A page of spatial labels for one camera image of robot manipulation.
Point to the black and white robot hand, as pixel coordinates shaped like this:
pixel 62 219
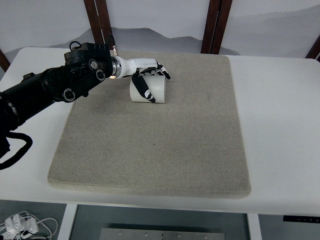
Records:
pixel 136 69

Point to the white cup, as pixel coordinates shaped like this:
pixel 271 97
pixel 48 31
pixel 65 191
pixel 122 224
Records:
pixel 157 87

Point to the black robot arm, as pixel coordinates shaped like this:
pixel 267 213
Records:
pixel 86 66

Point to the beige felt mat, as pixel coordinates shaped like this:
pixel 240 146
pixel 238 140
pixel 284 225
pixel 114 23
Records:
pixel 189 146

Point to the white table leg left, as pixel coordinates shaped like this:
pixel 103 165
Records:
pixel 67 222

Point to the white table leg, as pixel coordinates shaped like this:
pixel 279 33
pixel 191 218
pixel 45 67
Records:
pixel 67 222
pixel 254 226

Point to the white table leg right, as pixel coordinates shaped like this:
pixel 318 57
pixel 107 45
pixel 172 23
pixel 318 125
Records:
pixel 254 226

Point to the black table control panel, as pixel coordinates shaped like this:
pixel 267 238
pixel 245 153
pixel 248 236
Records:
pixel 301 219

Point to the left brown wooden post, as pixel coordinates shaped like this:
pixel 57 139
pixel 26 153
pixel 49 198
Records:
pixel 98 16

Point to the brown wooden post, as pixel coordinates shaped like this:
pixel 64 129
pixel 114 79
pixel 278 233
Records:
pixel 98 16
pixel 215 25

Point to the right brown wooden post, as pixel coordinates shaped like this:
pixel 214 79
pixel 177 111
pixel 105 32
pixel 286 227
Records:
pixel 215 25

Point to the far left brown post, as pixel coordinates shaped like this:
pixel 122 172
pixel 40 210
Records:
pixel 4 63

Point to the metal base plate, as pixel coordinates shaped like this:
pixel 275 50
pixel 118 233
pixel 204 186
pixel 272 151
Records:
pixel 142 234

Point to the white power adapter with cables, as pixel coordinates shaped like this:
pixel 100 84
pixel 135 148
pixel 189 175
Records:
pixel 27 226

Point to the far right brown post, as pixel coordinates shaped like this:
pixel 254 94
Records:
pixel 314 52

